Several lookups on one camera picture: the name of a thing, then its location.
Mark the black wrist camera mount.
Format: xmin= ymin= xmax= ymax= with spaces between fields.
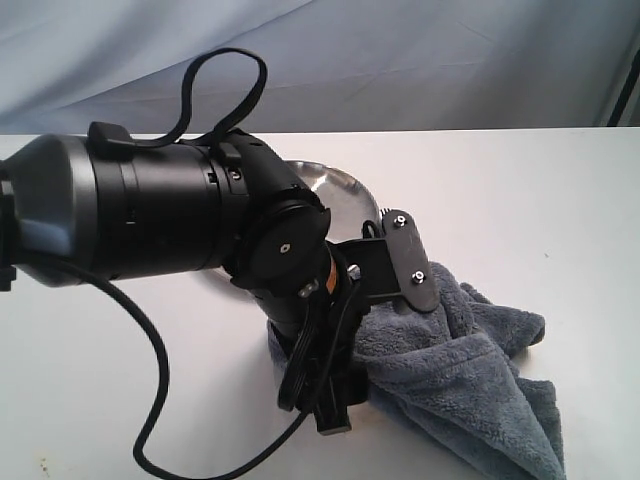
xmin=320 ymin=209 xmax=440 ymax=313

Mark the round stainless steel plate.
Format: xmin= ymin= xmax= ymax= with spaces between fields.
xmin=199 ymin=158 xmax=382 ymax=281

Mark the grey-blue fluffy towel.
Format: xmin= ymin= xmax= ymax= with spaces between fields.
xmin=267 ymin=259 xmax=566 ymax=480

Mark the white backdrop cloth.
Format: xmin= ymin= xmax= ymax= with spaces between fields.
xmin=1 ymin=1 xmax=639 ymax=134

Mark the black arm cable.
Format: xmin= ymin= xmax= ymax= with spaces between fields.
xmin=64 ymin=47 xmax=361 ymax=480

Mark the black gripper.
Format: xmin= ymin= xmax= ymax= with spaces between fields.
xmin=252 ymin=254 xmax=370 ymax=436

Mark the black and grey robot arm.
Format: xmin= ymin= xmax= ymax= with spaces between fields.
xmin=1 ymin=123 xmax=368 ymax=435

